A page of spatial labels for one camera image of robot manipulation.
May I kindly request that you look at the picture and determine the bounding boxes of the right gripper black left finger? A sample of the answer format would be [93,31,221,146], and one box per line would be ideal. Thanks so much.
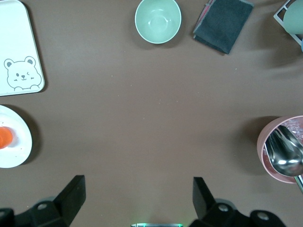
[0,175,86,227]

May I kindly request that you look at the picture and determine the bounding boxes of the shiny metal scoop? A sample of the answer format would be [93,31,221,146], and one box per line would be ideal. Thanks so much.
[264,125,303,192]

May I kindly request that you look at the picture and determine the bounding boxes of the white round plate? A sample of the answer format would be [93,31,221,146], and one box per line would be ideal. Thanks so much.
[0,105,33,169]

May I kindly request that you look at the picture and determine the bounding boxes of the cream tray with bear print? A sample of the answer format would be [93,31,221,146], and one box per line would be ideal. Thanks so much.
[0,0,45,97]

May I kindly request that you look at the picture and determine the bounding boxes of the pink bowl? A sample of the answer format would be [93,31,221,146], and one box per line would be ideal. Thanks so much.
[257,115,303,184]

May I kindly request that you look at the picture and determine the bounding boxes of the pale green cup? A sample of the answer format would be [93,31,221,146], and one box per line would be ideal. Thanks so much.
[283,0,303,36]

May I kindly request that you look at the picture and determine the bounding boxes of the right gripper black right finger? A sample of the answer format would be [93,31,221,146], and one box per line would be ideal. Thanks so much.
[189,176,285,227]

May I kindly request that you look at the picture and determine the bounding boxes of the orange mandarin fruit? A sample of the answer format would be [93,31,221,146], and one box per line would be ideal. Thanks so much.
[0,126,14,150]

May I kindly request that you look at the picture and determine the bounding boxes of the white wire cup rack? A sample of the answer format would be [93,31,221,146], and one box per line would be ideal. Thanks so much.
[274,0,303,47]

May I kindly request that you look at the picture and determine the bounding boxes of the dark grey folded cloth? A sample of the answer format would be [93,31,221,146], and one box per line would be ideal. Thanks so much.
[193,0,254,55]

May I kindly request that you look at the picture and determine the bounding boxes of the pale green bowl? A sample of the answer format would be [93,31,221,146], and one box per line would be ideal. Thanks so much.
[134,0,182,44]

